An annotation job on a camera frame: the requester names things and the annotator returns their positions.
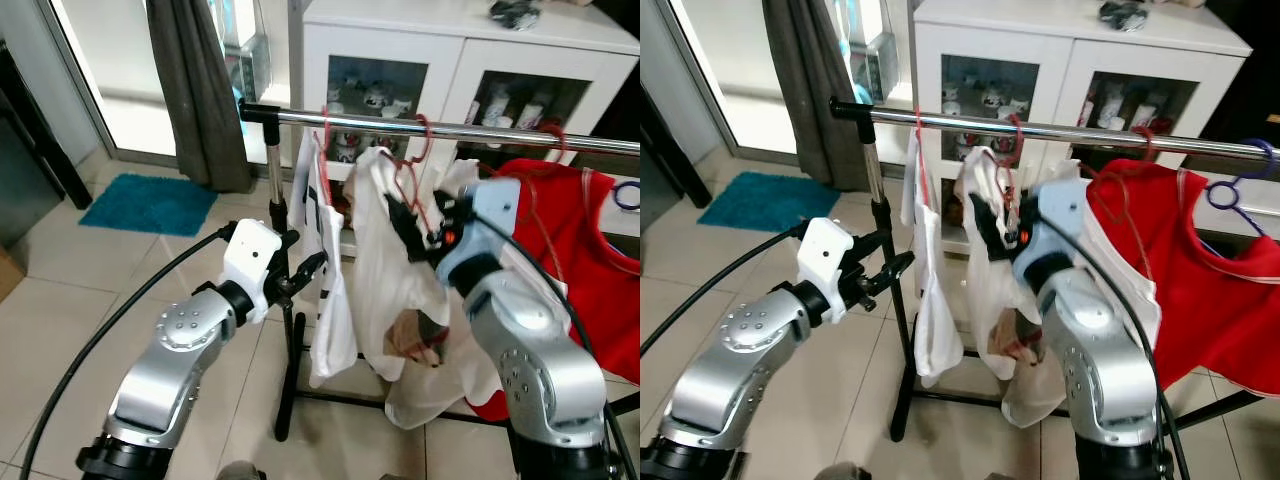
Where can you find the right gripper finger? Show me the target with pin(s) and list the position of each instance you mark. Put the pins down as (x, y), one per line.
(1000, 224)
(420, 222)
(402, 238)
(982, 240)

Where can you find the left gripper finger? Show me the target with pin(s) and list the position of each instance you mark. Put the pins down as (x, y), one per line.
(312, 266)
(292, 298)
(892, 268)
(870, 298)

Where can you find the white shirt with brown print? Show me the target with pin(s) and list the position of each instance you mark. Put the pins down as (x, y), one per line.
(985, 290)
(380, 280)

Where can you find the red plastic hanger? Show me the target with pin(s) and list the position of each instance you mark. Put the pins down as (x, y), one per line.
(428, 130)
(1017, 135)
(324, 150)
(558, 128)
(919, 150)
(1147, 135)

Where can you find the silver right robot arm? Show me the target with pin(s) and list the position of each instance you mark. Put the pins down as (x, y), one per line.
(1100, 380)
(540, 380)

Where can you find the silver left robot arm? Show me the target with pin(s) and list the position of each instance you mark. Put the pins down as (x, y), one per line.
(730, 370)
(165, 360)

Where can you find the purple plastic hanger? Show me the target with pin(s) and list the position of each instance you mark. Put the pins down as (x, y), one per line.
(1250, 222)
(618, 205)

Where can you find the chrome and black clothes rack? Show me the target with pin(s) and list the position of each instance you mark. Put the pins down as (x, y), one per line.
(1100, 134)
(500, 134)

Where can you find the teal floor mat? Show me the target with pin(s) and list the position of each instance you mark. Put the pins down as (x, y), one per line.
(765, 200)
(150, 205)

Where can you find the red shirt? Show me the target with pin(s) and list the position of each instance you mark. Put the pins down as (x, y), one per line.
(600, 260)
(1220, 290)

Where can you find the white glass-door cabinet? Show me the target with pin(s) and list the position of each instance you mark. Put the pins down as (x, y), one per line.
(450, 60)
(1060, 60)

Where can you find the grey robot foot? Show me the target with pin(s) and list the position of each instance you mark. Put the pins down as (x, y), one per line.
(240, 471)
(842, 472)

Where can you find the dark grey curtain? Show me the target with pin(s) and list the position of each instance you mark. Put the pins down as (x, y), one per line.
(810, 100)
(200, 100)

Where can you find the black cabinet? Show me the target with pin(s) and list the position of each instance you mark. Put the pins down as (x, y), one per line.
(25, 180)
(655, 170)

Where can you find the dark grey crumpled cloth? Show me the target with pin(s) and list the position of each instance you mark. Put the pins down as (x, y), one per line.
(1122, 14)
(515, 12)

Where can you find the brown cardboard box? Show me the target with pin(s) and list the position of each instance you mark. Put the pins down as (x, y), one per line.
(8, 272)

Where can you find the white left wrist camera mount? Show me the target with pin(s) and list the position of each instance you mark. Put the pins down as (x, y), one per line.
(250, 260)
(822, 255)

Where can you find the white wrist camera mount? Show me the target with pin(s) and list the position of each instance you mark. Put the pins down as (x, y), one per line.
(1060, 225)
(250, 260)
(490, 225)
(822, 255)

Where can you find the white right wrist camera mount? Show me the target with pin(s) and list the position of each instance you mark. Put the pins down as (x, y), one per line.
(490, 225)
(1060, 225)

